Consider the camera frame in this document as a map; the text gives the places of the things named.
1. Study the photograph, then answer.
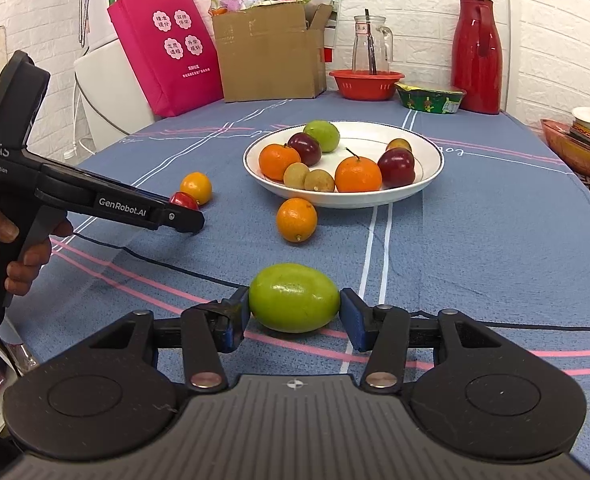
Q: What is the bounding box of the pink tote bag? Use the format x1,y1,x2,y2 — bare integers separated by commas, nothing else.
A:
107,0,224,118

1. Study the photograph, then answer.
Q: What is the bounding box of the blue striped tablecloth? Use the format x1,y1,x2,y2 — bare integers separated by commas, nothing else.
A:
12,90,590,461

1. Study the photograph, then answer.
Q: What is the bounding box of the white ceramic plate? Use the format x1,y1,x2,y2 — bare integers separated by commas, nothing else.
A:
243,121,445,209

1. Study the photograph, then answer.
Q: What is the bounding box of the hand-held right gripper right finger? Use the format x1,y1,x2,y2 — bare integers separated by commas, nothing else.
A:
339,287,503,393

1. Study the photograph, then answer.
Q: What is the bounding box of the white water purifier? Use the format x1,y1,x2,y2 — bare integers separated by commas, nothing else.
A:
81,0,136,56

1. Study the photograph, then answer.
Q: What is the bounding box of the small orange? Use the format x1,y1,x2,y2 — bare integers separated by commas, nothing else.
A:
180,172,213,206

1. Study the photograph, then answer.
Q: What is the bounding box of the green instant noodle bowl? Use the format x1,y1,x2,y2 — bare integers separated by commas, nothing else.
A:
395,81,467,114

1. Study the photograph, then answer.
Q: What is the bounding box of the round green apple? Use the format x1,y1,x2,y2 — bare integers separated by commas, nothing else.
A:
303,120,341,153

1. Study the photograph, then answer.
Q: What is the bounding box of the large orange with stem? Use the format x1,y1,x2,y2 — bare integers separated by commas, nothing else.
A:
334,148,383,193

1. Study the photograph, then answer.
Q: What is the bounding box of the red plastic basket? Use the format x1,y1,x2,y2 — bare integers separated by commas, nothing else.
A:
329,69,406,101

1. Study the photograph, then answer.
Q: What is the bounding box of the white appliance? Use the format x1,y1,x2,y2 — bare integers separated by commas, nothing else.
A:
74,42,156,151

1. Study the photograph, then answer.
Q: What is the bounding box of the medium orange with dark spot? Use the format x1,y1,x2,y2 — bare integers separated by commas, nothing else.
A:
276,197,319,244

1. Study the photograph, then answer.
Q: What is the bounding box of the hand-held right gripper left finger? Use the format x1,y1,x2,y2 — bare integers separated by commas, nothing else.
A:
87,286,250,394

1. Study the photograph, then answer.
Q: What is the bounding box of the person's left hand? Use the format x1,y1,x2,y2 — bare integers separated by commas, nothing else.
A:
0,201,74,297

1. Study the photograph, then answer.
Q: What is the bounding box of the metal utensil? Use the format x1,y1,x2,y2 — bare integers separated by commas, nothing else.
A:
364,9,378,75

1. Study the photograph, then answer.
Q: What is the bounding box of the red thermos jug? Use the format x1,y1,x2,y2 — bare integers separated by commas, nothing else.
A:
450,0,503,115

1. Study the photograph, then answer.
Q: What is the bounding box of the glass pitcher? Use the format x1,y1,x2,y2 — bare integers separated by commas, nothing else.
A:
352,15,394,75

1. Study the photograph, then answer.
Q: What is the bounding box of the brown cardboard box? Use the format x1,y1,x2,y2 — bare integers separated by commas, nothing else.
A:
211,2,335,103

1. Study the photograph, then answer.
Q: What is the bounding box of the oval green apple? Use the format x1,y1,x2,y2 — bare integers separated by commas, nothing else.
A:
248,263,342,334

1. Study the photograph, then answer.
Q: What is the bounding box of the black cable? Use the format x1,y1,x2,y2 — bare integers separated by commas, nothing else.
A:
72,232,590,332

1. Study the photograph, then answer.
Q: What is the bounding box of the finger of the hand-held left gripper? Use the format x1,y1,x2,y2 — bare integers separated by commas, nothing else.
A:
165,203,206,235
125,187,173,202

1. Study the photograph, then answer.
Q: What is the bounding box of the dark red plum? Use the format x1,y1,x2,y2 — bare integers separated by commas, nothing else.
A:
288,132,322,167

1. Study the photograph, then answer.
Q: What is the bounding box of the small bright red apple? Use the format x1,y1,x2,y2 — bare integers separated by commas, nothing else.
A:
168,191,199,211

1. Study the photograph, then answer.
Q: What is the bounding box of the small yellow-green fruit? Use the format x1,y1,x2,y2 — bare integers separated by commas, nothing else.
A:
304,169,336,194
283,162,310,191

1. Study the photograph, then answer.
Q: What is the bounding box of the large dark red apple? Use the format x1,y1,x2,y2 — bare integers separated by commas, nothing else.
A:
377,148,416,189

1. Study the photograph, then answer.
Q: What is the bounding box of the red plastic bowl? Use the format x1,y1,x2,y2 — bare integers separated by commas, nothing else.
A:
540,118,590,177

